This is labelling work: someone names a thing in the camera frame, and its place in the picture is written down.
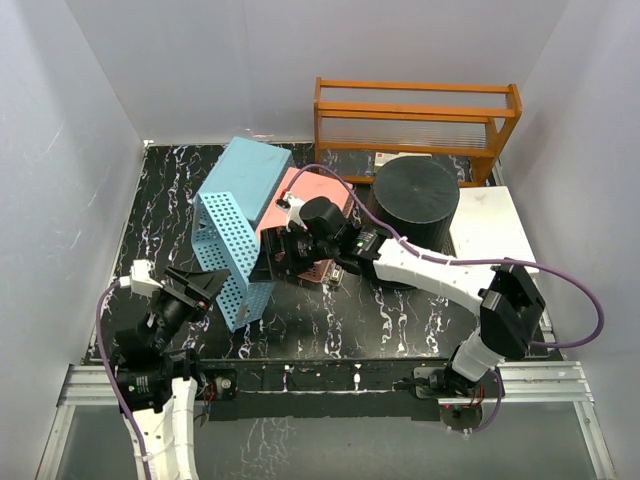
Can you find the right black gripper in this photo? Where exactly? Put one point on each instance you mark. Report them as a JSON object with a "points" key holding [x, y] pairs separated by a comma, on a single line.
{"points": [[278, 241]]}

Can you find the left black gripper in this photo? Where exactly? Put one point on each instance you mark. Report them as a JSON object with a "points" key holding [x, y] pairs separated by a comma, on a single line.
{"points": [[200, 287]]}

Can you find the pink perforated plastic basket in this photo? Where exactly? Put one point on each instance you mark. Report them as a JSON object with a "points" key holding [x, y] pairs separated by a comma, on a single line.
{"points": [[325, 215]]}

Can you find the black silver stapler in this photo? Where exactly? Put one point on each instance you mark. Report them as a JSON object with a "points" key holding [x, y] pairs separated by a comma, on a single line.
{"points": [[335, 277]]}

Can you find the large black plastic bucket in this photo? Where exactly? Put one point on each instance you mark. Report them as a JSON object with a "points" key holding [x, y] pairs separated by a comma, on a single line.
{"points": [[418, 197]]}

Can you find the white perforated plastic basket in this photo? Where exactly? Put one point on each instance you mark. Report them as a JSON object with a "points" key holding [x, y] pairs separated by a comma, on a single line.
{"points": [[486, 225]]}

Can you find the blue perforated plastic basket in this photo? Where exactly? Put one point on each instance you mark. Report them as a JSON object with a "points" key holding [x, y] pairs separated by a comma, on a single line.
{"points": [[250, 171]]}

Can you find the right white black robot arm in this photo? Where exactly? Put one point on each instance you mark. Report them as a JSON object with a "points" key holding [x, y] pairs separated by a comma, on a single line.
{"points": [[503, 297]]}

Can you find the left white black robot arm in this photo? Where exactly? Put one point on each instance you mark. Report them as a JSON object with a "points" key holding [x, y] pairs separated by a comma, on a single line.
{"points": [[156, 386]]}

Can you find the small white red box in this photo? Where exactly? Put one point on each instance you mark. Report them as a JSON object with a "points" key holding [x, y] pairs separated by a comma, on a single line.
{"points": [[381, 158]]}

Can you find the orange wooden shelf rack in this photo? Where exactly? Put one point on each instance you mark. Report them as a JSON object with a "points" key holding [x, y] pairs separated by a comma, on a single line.
{"points": [[472, 121]]}

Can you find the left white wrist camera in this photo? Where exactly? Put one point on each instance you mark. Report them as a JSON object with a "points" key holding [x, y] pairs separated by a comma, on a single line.
{"points": [[139, 279]]}

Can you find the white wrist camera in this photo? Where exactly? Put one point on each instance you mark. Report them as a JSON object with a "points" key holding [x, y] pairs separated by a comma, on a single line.
{"points": [[291, 206], [139, 279]]}

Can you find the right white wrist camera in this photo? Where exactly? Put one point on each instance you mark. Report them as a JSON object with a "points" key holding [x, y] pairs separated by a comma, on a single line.
{"points": [[291, 206]]}

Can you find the black front mounting rail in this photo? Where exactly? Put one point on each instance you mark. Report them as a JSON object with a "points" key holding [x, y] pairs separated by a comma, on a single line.
{"points": [[335, 388]]}

